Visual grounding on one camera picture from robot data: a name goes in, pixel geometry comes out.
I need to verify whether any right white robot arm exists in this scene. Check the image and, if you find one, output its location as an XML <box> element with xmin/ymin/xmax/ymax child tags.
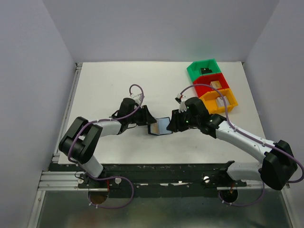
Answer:
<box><xmin>167</xmin><ymin>95</ymin><xmax>297</xmax><ymax>190</ymax></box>

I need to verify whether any green plastic bin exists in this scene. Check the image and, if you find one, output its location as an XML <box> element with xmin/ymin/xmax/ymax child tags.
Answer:
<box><xmin>187</xmin><ymin>59</ymin><xmax>221</xmax><ymax>82</ymax></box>

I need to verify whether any red plastic bin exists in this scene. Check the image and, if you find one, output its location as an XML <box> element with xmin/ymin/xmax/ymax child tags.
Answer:
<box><xmin>193</xmin><ymin>73</ymin><xmax>229</xmax><ymax>97</ymax></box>

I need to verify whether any black leather card holder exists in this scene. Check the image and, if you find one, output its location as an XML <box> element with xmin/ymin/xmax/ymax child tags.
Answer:
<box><xmin>147</xmin><ymin>116</ymin><xmax>173</xmax><ymax>136</ymax></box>

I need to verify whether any aluminium extrusion rail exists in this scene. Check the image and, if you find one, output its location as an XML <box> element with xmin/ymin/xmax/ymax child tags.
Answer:
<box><xmin>38</xmin><ymin>62</ymin><xmax>83</xmax><ymax>190</ymax></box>

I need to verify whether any yellow plastic bin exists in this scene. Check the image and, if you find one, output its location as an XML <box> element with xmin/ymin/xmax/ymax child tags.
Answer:
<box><xmin>200</xmin><ymin>88</ymin><xmax>238</xmax><ymax>114</ymax></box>

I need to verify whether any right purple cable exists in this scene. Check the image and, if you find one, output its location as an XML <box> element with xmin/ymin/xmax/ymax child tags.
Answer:
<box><xmin>177</xmin><ymin>84</ymin><xmax>304</xmax><ymax>207</ymax></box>

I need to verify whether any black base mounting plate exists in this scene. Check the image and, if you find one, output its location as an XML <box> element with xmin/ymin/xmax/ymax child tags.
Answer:
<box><xmin>78</xmin><ymin>161</ymin><xmax>246</xmax><ymax>198</ymax></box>

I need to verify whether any black part in green bin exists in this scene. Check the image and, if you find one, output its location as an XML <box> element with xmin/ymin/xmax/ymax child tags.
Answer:
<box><xmin>200</xmin><ymin>68</ymin><xmax>213</xmax><ymax>75</ymax></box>

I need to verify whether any white box in red bin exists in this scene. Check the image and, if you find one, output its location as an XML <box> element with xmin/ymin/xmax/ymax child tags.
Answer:
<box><xmin>210</xmin><ymin>80</ymin><xmax>222</xmax><ymax>89</ymax></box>

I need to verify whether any white box in yellow bin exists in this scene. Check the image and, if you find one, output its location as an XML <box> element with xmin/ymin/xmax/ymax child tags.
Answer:
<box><xmin>216</xmin><ymin>96</ymin><xmax>230</xmax><ymax>108</ymax></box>

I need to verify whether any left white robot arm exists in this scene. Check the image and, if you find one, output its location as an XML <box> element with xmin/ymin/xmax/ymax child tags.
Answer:
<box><xmin>58</xmin><ymin>98</ymin><xmax>157</xmax><ymax>178</ymax></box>

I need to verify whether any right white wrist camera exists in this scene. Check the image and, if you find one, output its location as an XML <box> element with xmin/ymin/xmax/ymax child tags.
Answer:
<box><xmin>175</xmin><ymin>94</ymin><xmax>188</xmax><ymax>113</ymax></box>

